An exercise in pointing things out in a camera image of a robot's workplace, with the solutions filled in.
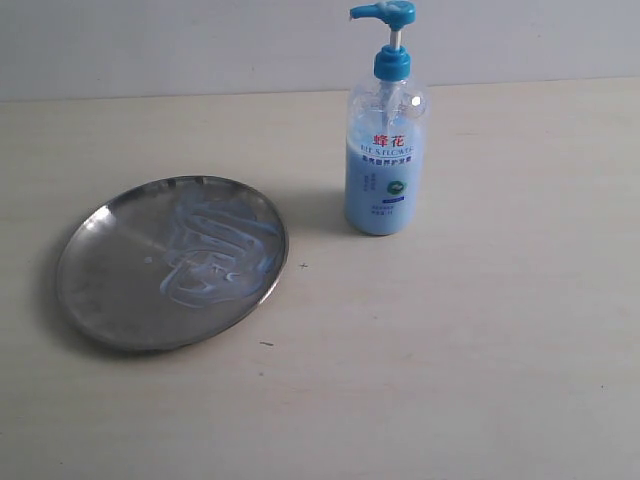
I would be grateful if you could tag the blue pump lotion bottle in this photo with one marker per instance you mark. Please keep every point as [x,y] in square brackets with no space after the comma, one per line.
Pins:
[386,135]

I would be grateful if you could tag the round stainless steel plate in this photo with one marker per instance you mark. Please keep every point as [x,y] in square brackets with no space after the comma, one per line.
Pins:
[109,273]

